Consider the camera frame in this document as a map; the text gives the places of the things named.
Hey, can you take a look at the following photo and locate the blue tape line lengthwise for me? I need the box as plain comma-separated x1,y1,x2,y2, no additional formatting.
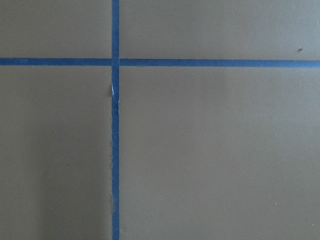
111,0,120,240

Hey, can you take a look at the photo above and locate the blue tape line crosswise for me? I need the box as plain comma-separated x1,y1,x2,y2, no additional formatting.
0,57,320,68

